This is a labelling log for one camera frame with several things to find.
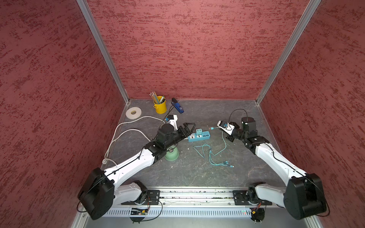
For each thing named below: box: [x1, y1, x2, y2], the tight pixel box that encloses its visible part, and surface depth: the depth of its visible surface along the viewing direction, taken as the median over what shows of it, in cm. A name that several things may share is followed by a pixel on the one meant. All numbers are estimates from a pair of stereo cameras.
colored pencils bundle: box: [149, 91, 161, 105], surface depth 105 cm
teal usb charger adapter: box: [195, 128, 203, 136], surface depth 96 cm
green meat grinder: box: [164, 145, 180, 162], surface depth 81 cm
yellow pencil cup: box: [153, 95, 167, 114], surface depth 109 cm
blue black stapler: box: [171, 97, 185, 114], surface depth 116 cm
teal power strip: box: [187, 131, 211, 143], surface depth 97 cm
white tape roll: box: [125, 106, 142, 120], surface depth 113 cm
